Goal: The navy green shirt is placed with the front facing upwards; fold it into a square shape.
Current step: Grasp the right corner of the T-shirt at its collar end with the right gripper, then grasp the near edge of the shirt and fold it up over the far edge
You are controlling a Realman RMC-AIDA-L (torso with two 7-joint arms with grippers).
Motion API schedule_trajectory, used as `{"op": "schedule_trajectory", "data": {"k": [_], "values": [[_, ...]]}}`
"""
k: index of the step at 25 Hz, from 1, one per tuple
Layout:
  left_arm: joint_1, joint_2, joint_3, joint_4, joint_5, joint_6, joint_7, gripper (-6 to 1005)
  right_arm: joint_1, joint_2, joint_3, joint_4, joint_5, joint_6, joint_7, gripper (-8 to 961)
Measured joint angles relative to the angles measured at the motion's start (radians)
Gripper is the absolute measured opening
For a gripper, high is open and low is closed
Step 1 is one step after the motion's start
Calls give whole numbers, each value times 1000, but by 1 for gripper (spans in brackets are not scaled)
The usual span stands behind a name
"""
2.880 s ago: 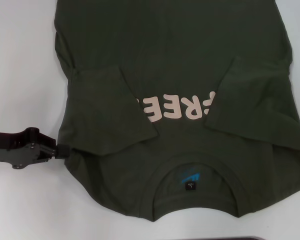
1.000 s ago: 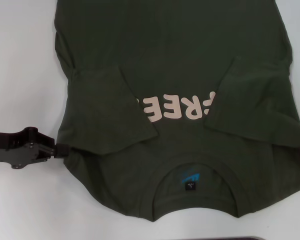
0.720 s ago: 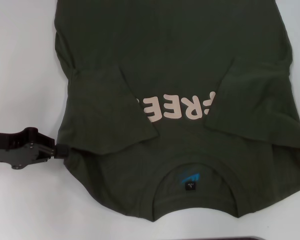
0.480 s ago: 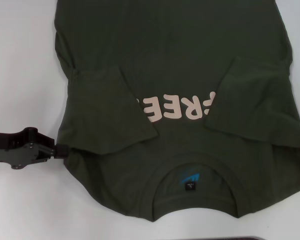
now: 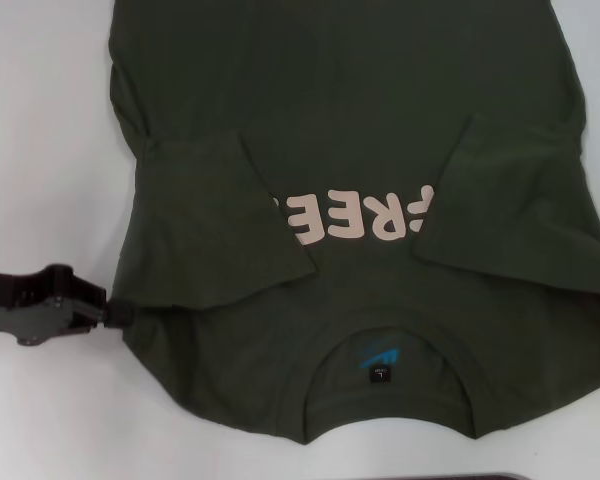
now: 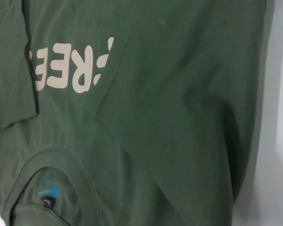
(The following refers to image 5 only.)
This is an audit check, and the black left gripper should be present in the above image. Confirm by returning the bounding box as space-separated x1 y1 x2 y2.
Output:
0 263 137 349

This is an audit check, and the dark green FREE t-shirt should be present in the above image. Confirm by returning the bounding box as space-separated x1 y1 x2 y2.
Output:
107 0 600 444

